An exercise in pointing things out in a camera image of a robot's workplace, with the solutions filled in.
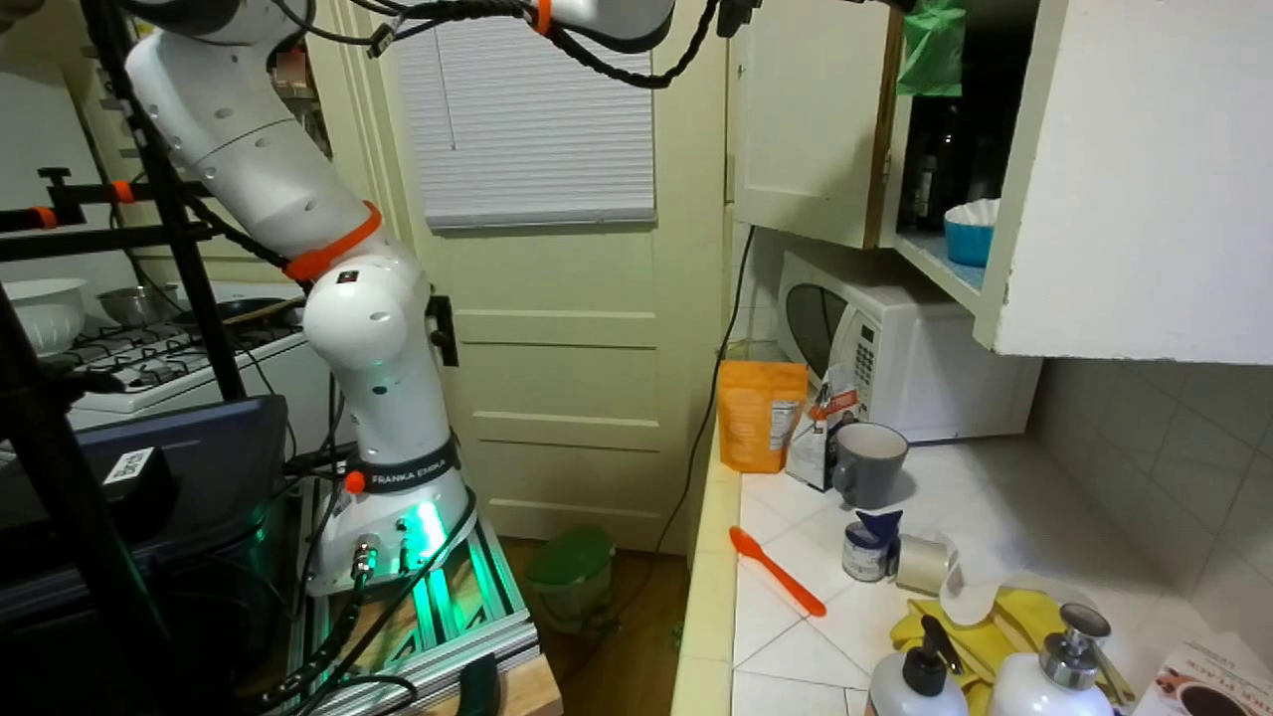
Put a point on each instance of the white cabinet door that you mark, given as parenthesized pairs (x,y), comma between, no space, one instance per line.
(808,122)
(1157,172)

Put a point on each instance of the white microwave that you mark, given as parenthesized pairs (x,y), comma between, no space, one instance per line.
(956,370)

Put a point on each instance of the white box red print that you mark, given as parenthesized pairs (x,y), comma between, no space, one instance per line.
(1207,680)

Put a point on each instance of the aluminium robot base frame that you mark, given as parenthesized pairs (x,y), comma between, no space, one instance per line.
(463,620)

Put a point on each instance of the green bag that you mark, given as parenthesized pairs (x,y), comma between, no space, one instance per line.
(932,54)

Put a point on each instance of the black metal stand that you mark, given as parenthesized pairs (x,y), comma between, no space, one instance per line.
(183,265)

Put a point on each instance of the soap bottle black pump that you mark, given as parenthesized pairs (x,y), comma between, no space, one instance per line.
(918,691)

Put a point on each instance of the green trash bin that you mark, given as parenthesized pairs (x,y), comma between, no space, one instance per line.
(570,582)

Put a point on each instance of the grey mug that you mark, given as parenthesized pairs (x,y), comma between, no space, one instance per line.
(867,461)

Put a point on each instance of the white wall cabinet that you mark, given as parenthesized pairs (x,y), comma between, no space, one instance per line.
(946,277)

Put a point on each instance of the cream door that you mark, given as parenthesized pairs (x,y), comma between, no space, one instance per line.
(570,399)

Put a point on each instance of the white window blind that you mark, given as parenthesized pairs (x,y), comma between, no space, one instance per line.
(529,131)

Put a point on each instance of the white gas stove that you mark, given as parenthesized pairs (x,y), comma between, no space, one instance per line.
(174,352)

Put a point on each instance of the dark blue case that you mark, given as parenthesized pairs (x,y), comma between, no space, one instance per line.
(199,461)

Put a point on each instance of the white printed carton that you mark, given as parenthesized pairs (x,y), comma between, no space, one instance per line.
(808,457)

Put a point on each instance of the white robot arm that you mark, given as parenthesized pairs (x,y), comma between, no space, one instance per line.
(372,330)

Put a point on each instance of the white soap pump bottle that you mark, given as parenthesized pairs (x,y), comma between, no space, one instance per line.
(1048,691)

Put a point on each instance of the orange spatula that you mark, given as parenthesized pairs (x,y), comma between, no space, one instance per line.
(780,577)

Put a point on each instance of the yellow rubber gloves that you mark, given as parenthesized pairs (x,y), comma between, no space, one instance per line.
(1009,620)

